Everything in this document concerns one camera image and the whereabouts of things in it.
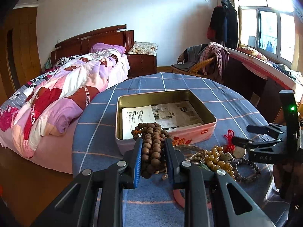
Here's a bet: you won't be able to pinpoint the red tassel round pendant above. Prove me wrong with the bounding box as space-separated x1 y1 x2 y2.
223 130 246 159

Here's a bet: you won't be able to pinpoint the dark purple bead bracelet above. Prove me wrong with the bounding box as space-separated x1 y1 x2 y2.
229 158 262 184

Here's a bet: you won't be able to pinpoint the golden yellow bead necklace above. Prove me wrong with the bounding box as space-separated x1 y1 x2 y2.
204 145 236 180

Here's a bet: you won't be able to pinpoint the pink jade bangle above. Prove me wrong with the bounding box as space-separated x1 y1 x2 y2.
173 189 212 210

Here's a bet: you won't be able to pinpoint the brown wooden bead necklace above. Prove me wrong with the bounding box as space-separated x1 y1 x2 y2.
131 122 174 180

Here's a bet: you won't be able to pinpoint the silver metal bangle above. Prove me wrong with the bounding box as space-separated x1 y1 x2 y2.
174 145 207 165

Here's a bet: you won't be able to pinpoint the blue plaid tablecloth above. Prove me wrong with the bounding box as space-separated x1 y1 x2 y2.
71 72 293 227

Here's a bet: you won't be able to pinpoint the pink rectangular tin box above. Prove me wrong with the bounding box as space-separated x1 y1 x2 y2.
115 89 217 154

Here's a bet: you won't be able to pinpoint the printed paper leaflet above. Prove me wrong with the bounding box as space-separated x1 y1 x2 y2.
122 100 204 139

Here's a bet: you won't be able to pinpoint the wicker armchair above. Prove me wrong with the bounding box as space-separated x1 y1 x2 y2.
172 57 215 77

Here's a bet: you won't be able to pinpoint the bed with wooden headboard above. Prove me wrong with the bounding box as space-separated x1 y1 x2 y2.
1 25 134 174

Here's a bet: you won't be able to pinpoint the purple striped cloth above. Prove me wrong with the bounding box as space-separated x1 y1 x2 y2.
199 42 229 80

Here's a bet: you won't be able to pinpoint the pink patchwork quilt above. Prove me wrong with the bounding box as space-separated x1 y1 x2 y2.
1 49 129 158

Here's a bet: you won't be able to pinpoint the grey garment on chair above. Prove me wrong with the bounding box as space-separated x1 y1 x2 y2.
172 44 208 72

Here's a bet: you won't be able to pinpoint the dark hanging coats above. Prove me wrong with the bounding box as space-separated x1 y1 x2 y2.
206 0 239 49

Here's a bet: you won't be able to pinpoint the dark wooden nightstand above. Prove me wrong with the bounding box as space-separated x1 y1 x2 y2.
127 54 157 79

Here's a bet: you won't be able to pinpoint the floral cushion on nightstand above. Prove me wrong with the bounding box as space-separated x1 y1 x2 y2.
128 41 158 56

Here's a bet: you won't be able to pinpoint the purple pillow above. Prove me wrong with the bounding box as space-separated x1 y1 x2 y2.
89 43 126 54

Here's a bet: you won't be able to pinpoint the brown wooden wardrobe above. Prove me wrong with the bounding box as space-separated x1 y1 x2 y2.
1 7 42 103

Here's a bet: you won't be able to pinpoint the window with white frame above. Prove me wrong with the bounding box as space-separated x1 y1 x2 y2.
238 0 295 67

